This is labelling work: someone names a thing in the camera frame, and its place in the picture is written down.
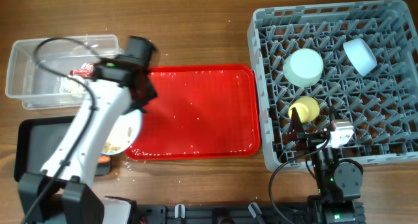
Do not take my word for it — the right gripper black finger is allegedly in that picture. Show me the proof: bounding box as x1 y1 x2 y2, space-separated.
287 108 305 140
329 106 340 123

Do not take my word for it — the yellow cup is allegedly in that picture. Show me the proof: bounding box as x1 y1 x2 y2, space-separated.
288 97 320 123

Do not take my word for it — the light blue plate with rice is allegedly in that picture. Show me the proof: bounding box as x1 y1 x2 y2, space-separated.
102 110 142 155

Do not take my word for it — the pale green bowl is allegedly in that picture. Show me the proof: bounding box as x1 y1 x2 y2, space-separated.
283 48 324 88

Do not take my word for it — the red snack wrapper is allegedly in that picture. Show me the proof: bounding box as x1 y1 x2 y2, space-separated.
69 63 94 78

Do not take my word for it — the light blue bowl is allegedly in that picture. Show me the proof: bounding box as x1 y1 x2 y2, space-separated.
342 38 378 76

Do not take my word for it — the white tissue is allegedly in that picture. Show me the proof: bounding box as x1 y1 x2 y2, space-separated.
59 77 86 94

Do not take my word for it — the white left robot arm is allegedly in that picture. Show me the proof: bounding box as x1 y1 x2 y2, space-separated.
18 36 157 223

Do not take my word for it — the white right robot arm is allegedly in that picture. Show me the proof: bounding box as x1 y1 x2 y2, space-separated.
268 109 365 223

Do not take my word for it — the grey dishwasher rack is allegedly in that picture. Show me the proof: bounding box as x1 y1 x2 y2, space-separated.
247 0 417 171

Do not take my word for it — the clear plastic waste bin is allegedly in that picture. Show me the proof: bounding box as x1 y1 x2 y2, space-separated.
5 35 123 110

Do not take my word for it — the black waste tray bin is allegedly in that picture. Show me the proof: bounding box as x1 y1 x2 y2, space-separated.
14 116 73 182

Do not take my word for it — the red plastic tray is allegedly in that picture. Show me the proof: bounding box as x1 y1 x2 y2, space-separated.
125 64 261 161

